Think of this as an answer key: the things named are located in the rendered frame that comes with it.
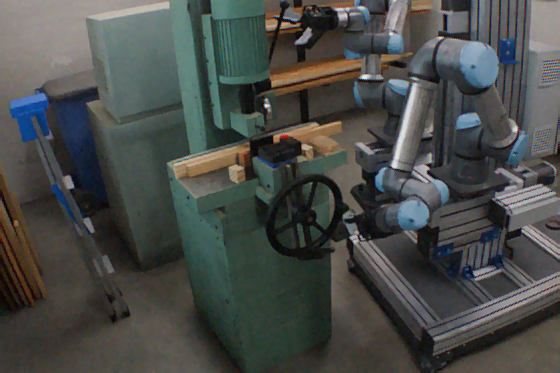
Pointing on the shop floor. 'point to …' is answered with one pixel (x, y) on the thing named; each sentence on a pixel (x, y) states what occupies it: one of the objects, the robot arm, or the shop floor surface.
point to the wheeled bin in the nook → (78, 136)
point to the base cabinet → (257, 288)
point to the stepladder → (33, 116)
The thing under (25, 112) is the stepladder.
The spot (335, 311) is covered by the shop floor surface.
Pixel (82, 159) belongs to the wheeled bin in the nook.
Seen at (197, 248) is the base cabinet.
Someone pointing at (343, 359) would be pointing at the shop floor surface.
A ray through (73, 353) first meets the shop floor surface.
